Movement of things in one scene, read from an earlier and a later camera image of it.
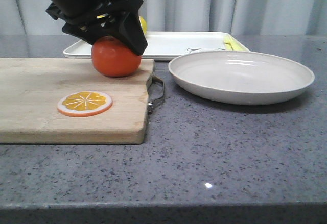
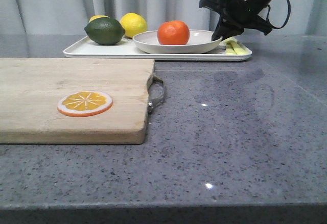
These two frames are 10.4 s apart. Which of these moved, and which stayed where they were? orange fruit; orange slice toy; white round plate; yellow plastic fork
Moved: orange fruit; white round plate
Stayed: yellow plastic fork; orange slice toy
